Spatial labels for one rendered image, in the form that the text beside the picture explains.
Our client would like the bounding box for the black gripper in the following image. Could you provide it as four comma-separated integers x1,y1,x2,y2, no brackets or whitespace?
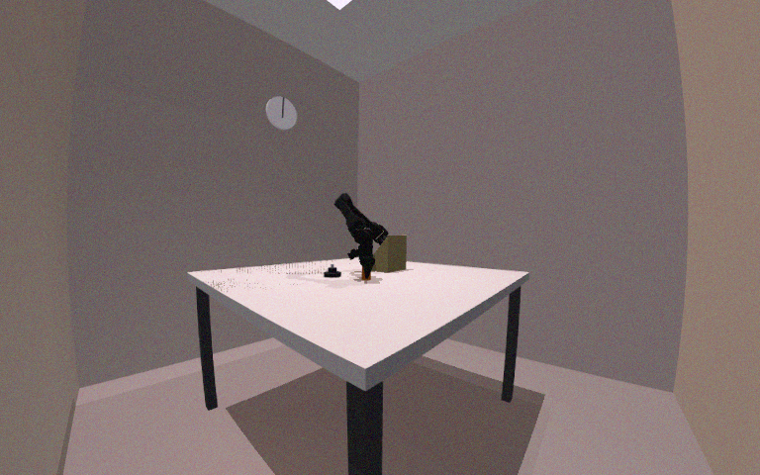
358,243,375,279

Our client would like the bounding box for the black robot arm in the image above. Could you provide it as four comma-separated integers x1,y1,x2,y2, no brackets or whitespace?
334,193,388,260

